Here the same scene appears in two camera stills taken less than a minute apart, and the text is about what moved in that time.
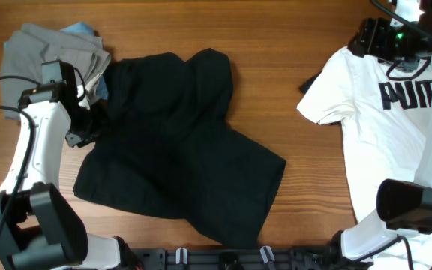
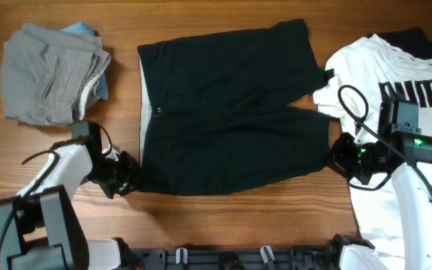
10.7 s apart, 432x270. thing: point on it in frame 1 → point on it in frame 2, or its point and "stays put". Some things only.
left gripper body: [85, 130] → [116, 175]
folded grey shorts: [28, 46] stays put
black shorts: [162, 150] → [220, 109]
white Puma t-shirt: [384, 109] stays put
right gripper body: [395, 49] → [354, 160]
